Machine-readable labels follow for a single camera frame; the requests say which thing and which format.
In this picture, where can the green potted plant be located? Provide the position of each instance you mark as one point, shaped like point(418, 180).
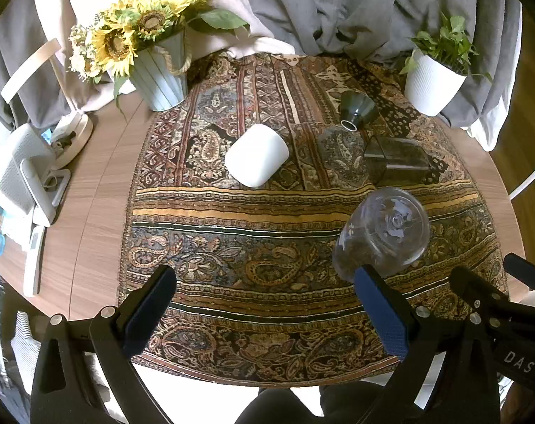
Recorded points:
point(448, 42)

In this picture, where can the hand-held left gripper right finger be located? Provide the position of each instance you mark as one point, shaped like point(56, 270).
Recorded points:
point(381, 316)

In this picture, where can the grey curtain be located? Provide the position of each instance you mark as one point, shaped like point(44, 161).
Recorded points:
point(338, 4)

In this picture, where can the white remote control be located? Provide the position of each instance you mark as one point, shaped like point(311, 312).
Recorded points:
point(33, 260)

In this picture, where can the striped cloth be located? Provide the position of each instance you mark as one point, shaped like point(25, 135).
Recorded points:
point(11, 349)

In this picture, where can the white cup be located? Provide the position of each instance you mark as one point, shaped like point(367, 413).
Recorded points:
point(256, 155)

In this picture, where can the clear plastic cup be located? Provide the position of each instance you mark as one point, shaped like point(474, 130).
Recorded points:
point(384, 234)

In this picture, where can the pale green slatted bucket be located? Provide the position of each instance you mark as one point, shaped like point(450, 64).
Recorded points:
point(159, 77)

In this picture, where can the white desktop device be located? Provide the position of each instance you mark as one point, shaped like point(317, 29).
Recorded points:
point(22, 172)

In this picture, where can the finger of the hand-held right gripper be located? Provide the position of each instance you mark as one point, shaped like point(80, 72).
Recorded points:
point(479, 289)
point(528, 271)

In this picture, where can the dark green glass cup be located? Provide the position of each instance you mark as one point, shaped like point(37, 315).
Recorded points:
point(358, 108)

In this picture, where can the white ribbed plant pot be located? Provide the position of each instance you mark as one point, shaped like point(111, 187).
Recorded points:
point(431, 84)

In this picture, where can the paisley patterned tablecloth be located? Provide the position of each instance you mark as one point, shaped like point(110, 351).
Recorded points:
point(258, 238)

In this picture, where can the person's dark trousers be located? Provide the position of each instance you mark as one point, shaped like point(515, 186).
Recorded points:
point(285, 408)

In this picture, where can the artificial sunflower bouquet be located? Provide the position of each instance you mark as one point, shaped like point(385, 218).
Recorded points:
point(130, 31)

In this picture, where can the white curved tube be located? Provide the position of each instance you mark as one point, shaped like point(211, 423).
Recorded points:
point(530, 176)

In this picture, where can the smoky grey glass cup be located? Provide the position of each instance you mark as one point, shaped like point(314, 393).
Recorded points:
point(395, 161)

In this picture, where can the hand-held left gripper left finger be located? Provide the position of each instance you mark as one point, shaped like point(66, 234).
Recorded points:
point(149, 316)

